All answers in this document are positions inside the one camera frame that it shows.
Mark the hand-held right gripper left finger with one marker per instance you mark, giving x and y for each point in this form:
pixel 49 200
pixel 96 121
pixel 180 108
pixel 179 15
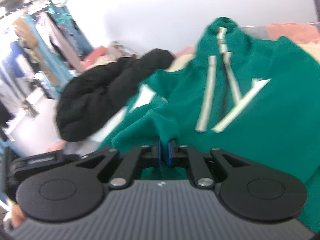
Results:
pixel 156 155

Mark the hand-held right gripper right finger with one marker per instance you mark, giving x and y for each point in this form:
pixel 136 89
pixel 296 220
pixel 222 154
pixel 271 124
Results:
pixel 171 155

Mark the green hoodie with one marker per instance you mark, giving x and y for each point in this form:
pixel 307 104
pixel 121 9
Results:
pixel 262 110

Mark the rack of hanging clothes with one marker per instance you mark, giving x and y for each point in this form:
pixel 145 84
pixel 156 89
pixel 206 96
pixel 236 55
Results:
pixel 37 42

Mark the grey ribbed grate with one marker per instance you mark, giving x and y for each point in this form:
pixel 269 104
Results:
pixel 30 110

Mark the black puffer jacket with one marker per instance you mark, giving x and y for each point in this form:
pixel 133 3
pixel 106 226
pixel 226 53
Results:
pixel 100 95

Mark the patchwork bed sheet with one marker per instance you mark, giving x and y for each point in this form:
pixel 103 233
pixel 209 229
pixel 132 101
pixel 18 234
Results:
pixel 287 31

